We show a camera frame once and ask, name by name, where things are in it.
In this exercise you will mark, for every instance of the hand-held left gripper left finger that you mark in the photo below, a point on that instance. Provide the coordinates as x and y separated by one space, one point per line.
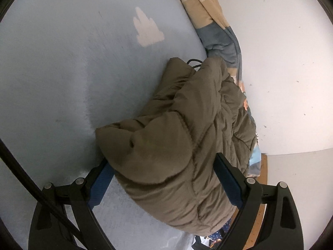
101 185

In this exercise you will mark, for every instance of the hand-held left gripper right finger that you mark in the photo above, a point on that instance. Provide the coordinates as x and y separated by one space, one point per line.
230 179

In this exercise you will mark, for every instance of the olive quilted jacket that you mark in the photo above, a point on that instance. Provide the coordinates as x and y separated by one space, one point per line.
169 148

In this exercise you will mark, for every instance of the wooden headboard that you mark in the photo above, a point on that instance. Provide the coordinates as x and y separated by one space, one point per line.
262 166

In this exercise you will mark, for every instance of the navy star print pillow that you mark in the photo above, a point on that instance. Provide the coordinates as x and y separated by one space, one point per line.
216 235

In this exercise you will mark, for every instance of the patchwork cartoon blanket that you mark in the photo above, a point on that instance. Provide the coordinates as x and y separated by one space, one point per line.
208 13

